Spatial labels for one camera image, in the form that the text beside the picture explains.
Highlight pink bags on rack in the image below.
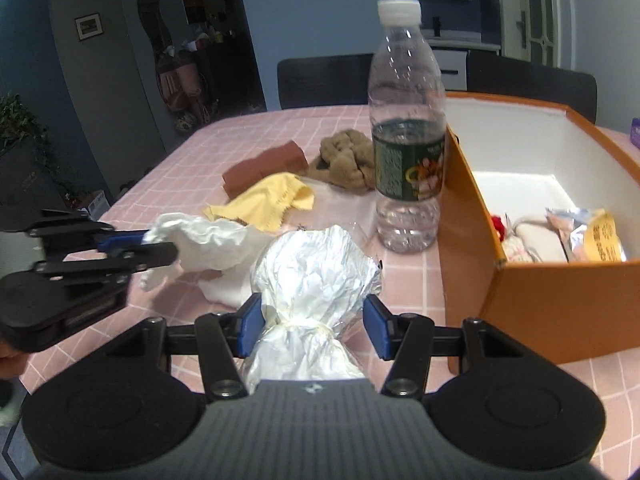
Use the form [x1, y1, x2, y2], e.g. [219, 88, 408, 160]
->
[155, 50, 207, 136]

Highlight small framed wall photo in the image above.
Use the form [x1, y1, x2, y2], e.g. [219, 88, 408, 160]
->
[75, 13, 104, 41]

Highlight white glass panel door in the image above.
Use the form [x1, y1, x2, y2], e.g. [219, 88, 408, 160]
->
[499, 0, 575, 70]

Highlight clear plastic water bottle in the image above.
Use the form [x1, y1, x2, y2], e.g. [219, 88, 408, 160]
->
[368, 0, 447, 254]

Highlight orange cardboard box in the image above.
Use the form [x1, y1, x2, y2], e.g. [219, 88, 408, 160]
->
[438, 92, 639, 364]

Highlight silver yellow snack bag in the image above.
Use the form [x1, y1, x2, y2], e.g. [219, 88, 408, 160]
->
[546, 208, 627, 263]

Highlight brown plush toy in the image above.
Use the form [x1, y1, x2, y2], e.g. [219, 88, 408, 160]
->
[303, 129, 375, 194]

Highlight clear plastic bag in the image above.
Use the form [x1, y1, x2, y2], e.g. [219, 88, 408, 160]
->
[281, 178, 383, 266]

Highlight white terry cloth pouch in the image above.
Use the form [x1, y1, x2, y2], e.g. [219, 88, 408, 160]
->
[501, 214, 568, 263]

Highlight purple tissue pack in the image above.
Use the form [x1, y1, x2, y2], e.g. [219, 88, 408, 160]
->
[629, 117, 640, 150]

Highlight left black chair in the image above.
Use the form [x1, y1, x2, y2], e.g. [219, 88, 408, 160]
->
[277, 53, 373, 110]

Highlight reddish brown sponge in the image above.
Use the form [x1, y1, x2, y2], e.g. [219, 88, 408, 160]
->
[222, 141, 309, 200]

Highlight green houseplant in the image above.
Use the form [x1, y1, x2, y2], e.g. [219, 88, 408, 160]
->
[1, 92, 64, 195]

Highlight silver foil bundle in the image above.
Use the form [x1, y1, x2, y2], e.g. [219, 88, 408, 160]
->
[242, 226, 382, 393]

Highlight black chair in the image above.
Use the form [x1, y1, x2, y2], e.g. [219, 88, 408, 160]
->
[466, 51, 598, 122]
[277, 53, 373, 110]

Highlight yellow cleaning cloth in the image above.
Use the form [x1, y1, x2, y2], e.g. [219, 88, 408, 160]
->
[204, 172, 314, 233]

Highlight white tissue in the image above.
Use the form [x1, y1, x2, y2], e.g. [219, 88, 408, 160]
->
[140, 212, 274, 309]

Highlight right black chair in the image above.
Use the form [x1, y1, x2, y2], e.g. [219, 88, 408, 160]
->
[466, 51, 598, 122]

